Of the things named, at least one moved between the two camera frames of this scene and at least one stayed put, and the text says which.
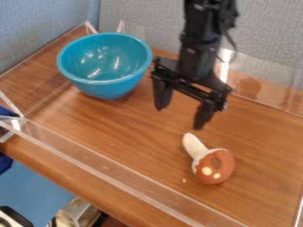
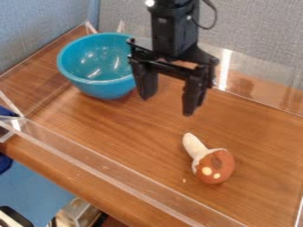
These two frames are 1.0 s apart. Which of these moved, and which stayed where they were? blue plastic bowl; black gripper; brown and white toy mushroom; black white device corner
Moved: black gripper
Stayed: brown and white toy mushroom; blue plastic bowl; black white device corner
